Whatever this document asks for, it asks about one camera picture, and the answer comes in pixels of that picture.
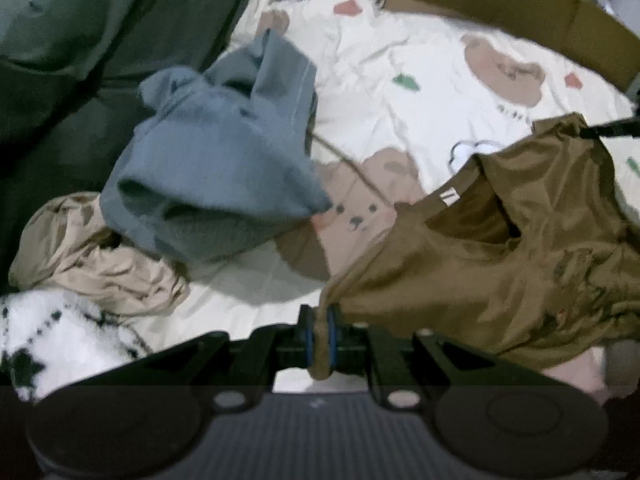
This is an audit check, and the white black-star fleece blanket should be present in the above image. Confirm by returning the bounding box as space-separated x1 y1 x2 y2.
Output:
0 287 153 403

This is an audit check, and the brown printed t-shirt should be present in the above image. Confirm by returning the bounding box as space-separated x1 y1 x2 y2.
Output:
310 112 640 381

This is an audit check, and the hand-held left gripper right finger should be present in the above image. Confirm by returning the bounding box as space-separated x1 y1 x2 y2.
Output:
327 306 556 411

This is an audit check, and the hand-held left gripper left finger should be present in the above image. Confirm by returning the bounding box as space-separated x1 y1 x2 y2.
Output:
107 305 317 411

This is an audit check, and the beige garment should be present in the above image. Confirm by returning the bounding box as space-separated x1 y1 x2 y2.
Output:
7 191 191 317

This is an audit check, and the white bear-print bedsheet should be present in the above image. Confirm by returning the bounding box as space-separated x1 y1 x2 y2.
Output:
130 0 640 391

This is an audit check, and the tan drawstring cord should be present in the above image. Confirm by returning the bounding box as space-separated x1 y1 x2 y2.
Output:
310 132 396 206

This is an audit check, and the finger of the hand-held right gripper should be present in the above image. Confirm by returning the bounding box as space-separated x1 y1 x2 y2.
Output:
580 116 640 140

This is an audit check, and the grey-blue garment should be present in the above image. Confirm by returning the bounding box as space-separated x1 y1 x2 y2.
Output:
99 27 333 266

